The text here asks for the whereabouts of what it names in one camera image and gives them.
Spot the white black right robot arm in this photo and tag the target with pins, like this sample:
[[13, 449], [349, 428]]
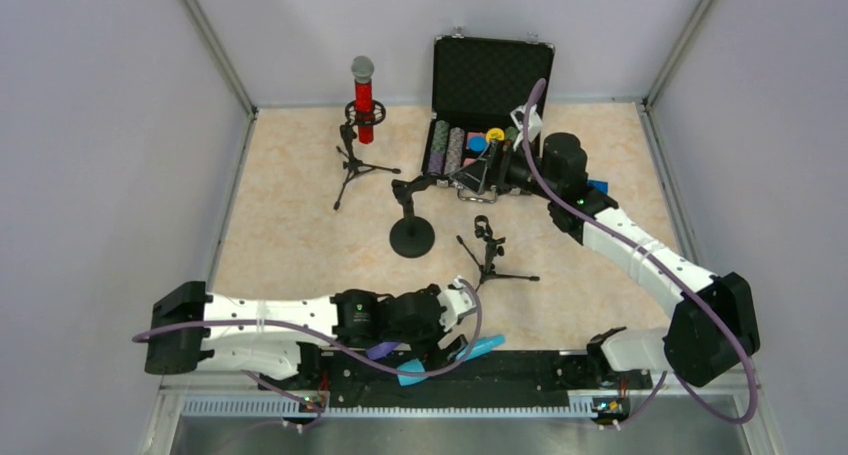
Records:
[[712, 318]]

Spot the cyan microphone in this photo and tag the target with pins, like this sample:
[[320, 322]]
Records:
[[483, 346]]

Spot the blue orange chip stack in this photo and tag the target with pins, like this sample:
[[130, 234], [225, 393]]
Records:
[[454, 150]]

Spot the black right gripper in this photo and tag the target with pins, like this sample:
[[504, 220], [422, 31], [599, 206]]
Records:
[[498, 167]]

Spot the colourful toy block train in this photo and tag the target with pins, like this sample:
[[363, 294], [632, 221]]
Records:
[[598, 186]]

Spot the blue round dealer chip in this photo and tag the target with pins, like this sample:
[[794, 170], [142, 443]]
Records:
[[477, 143]]

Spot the purple green chip stack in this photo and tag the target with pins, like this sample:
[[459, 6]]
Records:
[[438, 148]]

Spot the red glitter microphone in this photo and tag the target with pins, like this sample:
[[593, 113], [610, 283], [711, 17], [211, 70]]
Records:
[[363, 69]]

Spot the black small tripod mic stand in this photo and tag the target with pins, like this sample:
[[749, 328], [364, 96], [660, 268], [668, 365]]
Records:
[[493, 248]]

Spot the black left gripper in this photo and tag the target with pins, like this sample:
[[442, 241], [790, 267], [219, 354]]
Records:
[[436, 332]]

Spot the black round-base mic stand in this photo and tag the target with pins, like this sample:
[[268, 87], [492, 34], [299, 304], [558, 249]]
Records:
[[411, 236]]

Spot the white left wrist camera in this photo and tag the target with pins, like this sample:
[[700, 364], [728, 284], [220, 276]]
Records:
[[456, 303]]

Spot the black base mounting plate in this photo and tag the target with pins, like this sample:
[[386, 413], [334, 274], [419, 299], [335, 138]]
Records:
[[499, 379]]

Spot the black poker chip case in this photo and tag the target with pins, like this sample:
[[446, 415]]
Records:
[[477, 82]]

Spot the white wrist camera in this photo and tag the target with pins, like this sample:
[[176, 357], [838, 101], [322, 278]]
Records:
[[456, 303], [528, 124]]

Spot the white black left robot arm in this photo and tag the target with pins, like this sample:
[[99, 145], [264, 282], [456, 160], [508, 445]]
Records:
[[193, 329]]

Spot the yellow round dealer chip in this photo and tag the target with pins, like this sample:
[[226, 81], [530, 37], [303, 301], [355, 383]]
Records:
[[495, 134]]

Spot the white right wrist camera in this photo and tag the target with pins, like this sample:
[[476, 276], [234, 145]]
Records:
[[528, 124]]

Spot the purple microphone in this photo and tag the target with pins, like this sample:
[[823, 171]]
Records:
[[382, 350]]

